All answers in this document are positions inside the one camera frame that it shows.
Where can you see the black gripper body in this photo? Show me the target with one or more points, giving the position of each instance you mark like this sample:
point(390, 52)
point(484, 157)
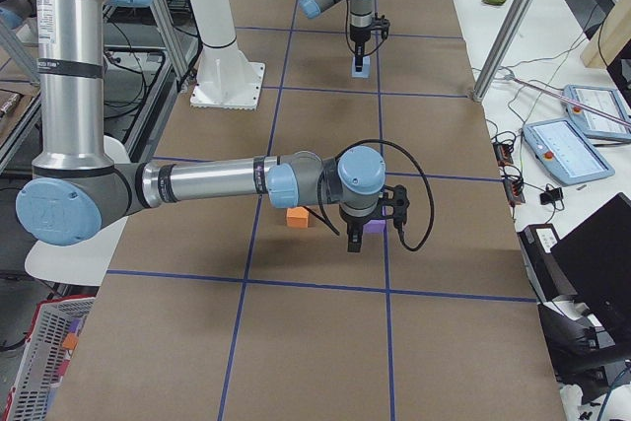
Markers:
point(354, 224)
point(359, 37)

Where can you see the light blue foam block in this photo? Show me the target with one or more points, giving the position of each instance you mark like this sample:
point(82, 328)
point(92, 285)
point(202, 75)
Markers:
point(359, 73)

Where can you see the purple foam block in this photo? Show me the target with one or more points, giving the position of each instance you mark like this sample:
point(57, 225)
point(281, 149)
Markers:
point(375, 227)

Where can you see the orange foam block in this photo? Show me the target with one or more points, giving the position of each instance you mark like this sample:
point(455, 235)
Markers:
point(297, 218)

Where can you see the near teach pendant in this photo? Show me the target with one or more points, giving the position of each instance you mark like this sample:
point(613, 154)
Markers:
point(565, 151)

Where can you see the black laptop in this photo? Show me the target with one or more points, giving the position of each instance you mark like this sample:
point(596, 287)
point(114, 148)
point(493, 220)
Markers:
point(595, 257)

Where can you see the white plastic basket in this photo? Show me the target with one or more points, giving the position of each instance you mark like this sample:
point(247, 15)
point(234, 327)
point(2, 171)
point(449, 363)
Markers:
point(46, 357)

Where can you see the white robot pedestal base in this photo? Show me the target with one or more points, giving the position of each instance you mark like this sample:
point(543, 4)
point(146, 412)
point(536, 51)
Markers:
point(225, 78)

